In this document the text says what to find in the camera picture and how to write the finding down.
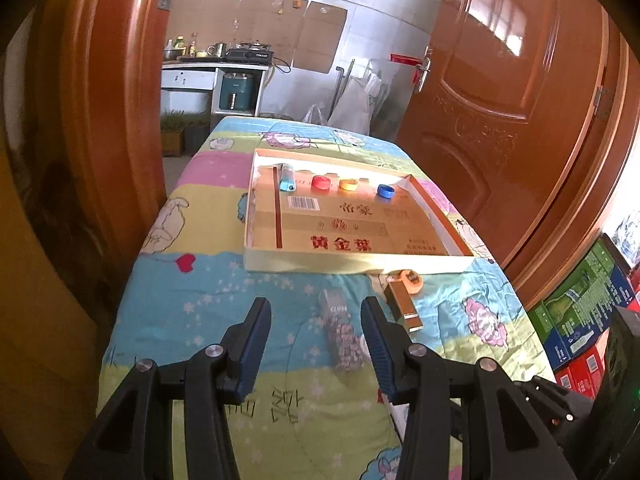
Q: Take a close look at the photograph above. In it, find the metal door hinge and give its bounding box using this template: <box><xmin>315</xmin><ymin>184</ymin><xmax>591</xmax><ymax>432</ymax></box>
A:
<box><xmin>595</xmin><ymin>86</ymin><xmax>613</xmax><ymax>121</ymax></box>

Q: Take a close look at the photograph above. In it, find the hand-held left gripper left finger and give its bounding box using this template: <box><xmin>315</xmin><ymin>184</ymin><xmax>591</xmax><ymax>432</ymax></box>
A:
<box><xmin>62</xmin><ymin>296</ymin><xmax>273</xmax><ymax>480</ymax></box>

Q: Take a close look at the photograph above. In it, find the shallow white orange cardboard tray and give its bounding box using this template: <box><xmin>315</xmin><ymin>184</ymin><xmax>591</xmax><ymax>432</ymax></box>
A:
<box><xmin>243</xmin><ymin>148</ymin><xmax>475</xmax><ymax>276</ymax></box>

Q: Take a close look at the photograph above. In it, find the wooden planter box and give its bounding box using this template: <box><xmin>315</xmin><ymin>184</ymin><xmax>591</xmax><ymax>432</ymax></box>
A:
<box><xmin>161</xmin><ymin>110</ymin><xmax>211</xmax><ymax>158</ymax></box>

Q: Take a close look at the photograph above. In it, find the brown cardboard wall covering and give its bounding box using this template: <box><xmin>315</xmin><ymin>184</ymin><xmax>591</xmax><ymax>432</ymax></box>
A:
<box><xmin>170</xmin><ymin>0</ymin><xmax>348</xmax><ymax>75</ymax></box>

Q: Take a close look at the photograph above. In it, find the red beverage carton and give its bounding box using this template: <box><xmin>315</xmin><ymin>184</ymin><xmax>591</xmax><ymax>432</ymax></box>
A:
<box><xmin>555</xmin><ymin>345</ymin><xmax>608</xmax><ymax>401</ymax></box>

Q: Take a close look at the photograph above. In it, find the colourful cartoon printed blanket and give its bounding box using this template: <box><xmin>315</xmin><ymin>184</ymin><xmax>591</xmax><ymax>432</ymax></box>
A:
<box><xmin>97</xmin><ymin>116</ymin><xmax>556</xmax><ymax>480</ymax></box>

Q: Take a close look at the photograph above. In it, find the orange printed bottle cap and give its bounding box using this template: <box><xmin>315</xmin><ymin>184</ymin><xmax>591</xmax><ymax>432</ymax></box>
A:
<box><xmin>391</xmin><ymin>270</ymin><xmax>423</xmax><ymax>294</ymax></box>

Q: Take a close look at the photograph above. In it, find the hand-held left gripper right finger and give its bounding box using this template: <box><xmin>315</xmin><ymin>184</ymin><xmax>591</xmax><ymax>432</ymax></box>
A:
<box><xmin>360</xmin><ymin>296</ymin><xmax>578</xmax><ymax>480</ymax></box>

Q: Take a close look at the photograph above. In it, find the white kitchen counter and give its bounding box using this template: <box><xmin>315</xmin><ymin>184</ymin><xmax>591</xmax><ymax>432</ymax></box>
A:
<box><xmin>161</xmin><ymin>57</ymin><xmax>273</xmax><ymax>116</ymax></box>

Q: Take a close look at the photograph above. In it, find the floral clear lighter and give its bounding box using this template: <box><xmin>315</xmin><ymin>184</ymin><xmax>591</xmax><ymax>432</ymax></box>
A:
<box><xmin>318</xmin><ymin>287</ymin><xmax>366</xmax><ymax>376</ymax></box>

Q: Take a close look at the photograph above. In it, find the grey pipe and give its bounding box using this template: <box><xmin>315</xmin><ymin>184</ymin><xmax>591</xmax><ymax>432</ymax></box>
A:
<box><xmin>334</xmin><ymin>59</ymin><xmax>356</xmax><ymax>111</ymax></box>

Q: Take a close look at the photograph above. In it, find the metal door handle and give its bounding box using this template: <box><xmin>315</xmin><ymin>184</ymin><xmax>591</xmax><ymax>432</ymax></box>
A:
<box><xmin>414</xmin><ymin>47</ymin><xmax>432</xmax><ymax>93</ymax></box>

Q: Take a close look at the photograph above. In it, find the black induction stove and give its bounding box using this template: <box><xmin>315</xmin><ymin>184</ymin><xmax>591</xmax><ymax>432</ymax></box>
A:
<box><xmin>226</xmin><ymin>46</ymin><xmax>275</xmax><ymax>61</ymax></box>

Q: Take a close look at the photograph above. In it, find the brown wooden door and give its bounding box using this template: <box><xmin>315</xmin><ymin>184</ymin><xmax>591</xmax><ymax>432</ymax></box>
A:
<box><xmin>395</xmin><ymin>0</ymin><xmax>611</xmax><ymax>271</ymax></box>

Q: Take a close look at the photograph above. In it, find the green beverage carton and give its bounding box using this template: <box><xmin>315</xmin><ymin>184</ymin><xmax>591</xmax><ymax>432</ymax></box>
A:
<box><xmin>542</xmin><ymin>240</ymin><xmax>636</xmax><ymax>356</ymax></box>
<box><xmin>527</xmin><ymin>302</ymin><xmax>558</xmax><ymax>346</ymax></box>

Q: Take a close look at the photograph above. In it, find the green air fryer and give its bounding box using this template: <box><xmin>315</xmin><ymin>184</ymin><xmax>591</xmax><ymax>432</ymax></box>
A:
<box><xmin>219</xmin><ymin>72</ymin><xmax>257</xmax><ymax>112</ymax></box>

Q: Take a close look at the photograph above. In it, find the gold lighter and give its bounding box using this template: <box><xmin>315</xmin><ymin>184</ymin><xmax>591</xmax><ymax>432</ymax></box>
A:
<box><xmin>385</xmin><ymin>280</ymin><xmax>425</xmax><ymax>333</ymax></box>

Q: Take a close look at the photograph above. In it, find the large white plastic bag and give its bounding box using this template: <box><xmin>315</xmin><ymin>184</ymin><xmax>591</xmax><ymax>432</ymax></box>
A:
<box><xmin>327</xmin><ymin>72</ymin><xmax>383</xmax><ymax>136</ymax></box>

